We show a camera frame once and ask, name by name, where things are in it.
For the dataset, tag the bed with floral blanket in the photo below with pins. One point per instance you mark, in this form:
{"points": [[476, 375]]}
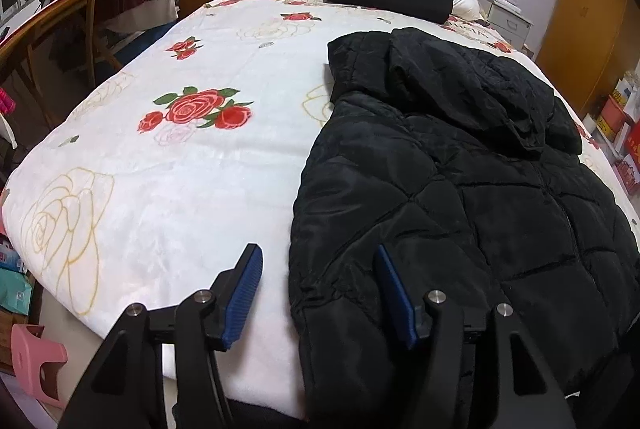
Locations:
{"points": [[150, 184]]}

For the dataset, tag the blue packet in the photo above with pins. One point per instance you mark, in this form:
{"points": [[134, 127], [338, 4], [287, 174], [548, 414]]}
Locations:
{"points": [[10, 254]]}

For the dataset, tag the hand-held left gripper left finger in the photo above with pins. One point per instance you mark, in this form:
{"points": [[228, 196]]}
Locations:
{"points": [[242, 299]]}

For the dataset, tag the black hooded puffer jacket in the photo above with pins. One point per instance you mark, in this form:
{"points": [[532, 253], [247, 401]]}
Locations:
{"points": [[450, 209]]}

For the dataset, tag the teal packet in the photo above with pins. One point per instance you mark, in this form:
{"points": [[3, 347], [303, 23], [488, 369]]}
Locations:
{"points": [[15, 291]]}

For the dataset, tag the pink plastic stool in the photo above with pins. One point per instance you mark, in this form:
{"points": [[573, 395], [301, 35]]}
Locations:
{"points": [[35, 359]]}

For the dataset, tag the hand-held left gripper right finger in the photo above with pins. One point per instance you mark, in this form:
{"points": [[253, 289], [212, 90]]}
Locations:
{"points": [[395, 294]]}

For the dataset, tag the grey nightstand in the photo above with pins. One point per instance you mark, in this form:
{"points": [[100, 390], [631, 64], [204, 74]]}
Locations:
{"points": [[507, 21]]}

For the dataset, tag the cardboard box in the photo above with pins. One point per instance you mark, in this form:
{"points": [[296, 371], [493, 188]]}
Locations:
{"points": [[6, 339]]}

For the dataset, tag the pink cloth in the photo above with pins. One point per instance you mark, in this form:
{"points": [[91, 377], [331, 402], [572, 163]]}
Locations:
{"points": [[6, 100]]}

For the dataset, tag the wooden table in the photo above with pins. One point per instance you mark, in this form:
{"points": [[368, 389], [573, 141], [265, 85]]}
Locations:
{"points": [[60, 4]]}

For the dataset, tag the wooden wardrobe with hanging bag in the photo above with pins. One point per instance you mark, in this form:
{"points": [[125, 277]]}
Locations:
{"points": [[575, 34]]}

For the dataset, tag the pile of gift boxes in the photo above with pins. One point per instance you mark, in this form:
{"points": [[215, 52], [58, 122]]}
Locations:
{"points": [[620, 124]]}

